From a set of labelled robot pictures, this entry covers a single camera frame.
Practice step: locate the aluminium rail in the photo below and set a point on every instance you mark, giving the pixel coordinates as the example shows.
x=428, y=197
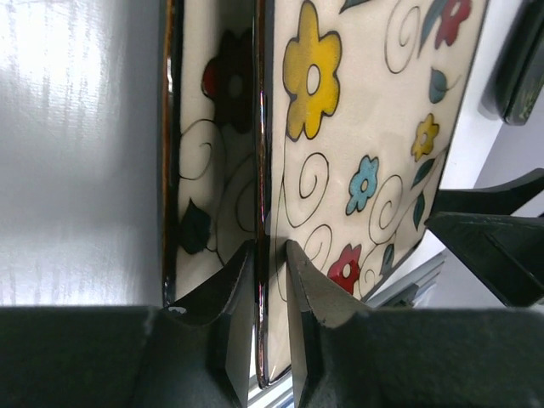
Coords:
x=406, y=291

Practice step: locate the dark floral square plate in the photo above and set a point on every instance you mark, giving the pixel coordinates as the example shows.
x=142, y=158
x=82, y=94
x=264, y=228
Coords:
x=517, y=77

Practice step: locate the colourful flower plate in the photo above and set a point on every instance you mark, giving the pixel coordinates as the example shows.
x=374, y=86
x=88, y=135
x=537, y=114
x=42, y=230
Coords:
x=359, y=102
x=207, y=140

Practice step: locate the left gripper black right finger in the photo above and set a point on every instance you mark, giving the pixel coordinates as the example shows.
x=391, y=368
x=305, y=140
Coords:
x=345, y=354

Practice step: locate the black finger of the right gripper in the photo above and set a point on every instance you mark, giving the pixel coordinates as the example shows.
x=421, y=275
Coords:
x=504, y=252
x=503, y=199

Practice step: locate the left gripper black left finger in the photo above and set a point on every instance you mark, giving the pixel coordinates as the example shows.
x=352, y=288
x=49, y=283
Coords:
x=195, y=352

